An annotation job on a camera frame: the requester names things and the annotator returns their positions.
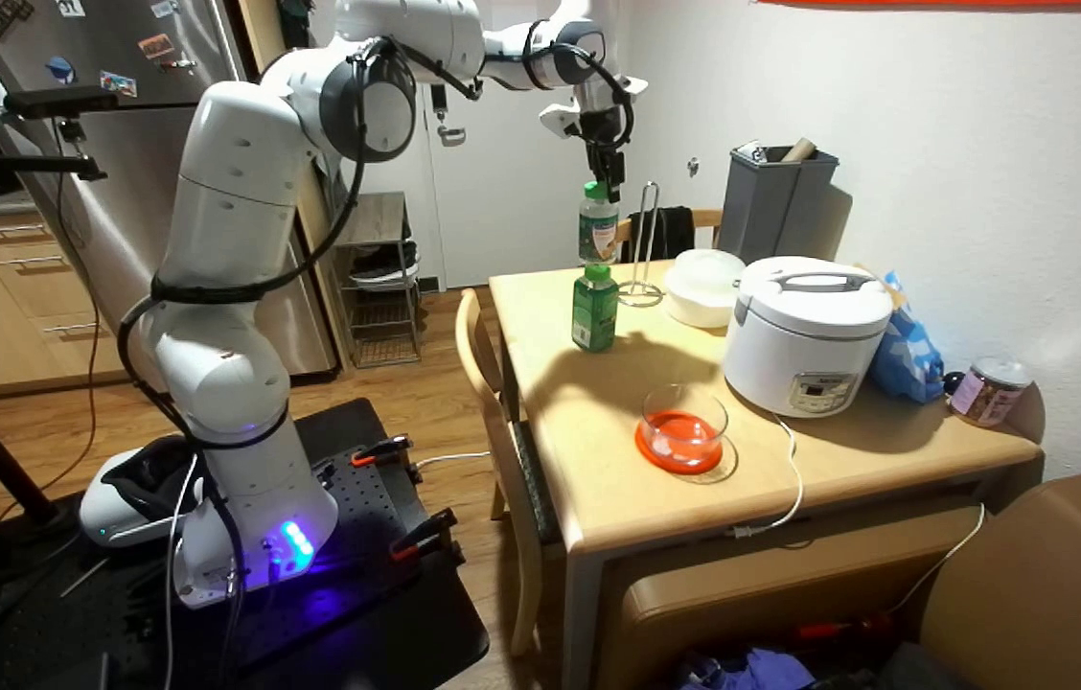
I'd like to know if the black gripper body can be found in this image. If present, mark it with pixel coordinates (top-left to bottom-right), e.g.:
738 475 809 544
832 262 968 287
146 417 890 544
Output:
580 106 637 167

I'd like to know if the small clear green-capped bottle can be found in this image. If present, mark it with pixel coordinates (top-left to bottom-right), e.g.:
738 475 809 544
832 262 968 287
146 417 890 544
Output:
577 180 624 268

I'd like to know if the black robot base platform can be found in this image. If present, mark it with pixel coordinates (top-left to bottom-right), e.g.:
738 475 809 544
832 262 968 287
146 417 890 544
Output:
0 393 495 690

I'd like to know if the green square bottle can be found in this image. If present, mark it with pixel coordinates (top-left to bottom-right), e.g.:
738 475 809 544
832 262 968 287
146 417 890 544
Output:
568 262 620 356

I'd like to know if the wooden chair with jacket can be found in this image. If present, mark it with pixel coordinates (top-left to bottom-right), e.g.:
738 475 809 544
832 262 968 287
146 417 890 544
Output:
596 207 724 268

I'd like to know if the white lidded plastic container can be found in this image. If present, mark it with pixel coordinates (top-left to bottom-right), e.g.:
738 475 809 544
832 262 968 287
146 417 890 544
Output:
664 244 748 334

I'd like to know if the grey bin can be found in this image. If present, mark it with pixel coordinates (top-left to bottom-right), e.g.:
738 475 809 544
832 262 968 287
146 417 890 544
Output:
718 138 855 263

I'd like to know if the metal shelf cart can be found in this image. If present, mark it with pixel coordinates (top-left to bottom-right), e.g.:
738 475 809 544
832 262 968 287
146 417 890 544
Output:
326 189 426 375

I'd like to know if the white rice cooker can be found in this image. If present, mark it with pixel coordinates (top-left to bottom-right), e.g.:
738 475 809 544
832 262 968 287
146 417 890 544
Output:
720 254 897 421

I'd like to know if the wooden slat-back chair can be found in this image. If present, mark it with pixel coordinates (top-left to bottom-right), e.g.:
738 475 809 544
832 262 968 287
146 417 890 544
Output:
454 285 573 690

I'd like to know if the glass bowl with orange base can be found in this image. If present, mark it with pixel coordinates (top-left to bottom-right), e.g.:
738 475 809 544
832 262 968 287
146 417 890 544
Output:
632 379 734 480

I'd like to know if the light wooden table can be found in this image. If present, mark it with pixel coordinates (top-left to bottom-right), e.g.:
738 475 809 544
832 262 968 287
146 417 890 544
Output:
487 262 1048 690

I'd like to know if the blue bag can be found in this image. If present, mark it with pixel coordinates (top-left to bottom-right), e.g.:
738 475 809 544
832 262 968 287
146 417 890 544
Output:
867 268 952 410

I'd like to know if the jar with pink label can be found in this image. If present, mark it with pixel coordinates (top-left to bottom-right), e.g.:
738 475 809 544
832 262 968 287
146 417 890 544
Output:
942 356 1039 429

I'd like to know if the purple cloth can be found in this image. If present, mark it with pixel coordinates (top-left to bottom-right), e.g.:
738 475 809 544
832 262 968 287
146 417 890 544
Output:
679 642 821 690

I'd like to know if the stainless steel refrigerator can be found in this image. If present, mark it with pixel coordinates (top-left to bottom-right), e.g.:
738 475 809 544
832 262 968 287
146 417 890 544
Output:
0 0 342 383

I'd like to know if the white and black headset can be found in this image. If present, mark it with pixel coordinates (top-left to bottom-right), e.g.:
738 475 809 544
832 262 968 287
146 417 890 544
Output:
77 434 209 553

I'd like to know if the wooden cabinet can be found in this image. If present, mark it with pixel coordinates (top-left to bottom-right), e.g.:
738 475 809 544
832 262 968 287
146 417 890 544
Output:
0 207 135 398

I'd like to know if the wire paper towel holder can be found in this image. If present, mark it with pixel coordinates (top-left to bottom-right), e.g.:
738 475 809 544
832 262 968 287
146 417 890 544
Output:
612 180 671 309

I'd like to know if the orange-handled clamp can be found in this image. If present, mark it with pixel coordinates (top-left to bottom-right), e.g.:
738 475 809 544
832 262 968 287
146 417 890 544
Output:
389 504 462 567
344 434 413 472

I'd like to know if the white power cable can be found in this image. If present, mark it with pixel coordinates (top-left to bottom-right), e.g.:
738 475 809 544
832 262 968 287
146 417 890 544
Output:
727 412 813 544

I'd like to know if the black camera stand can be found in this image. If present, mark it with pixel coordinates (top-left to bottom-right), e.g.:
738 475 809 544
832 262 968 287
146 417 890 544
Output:
0 78 209 527

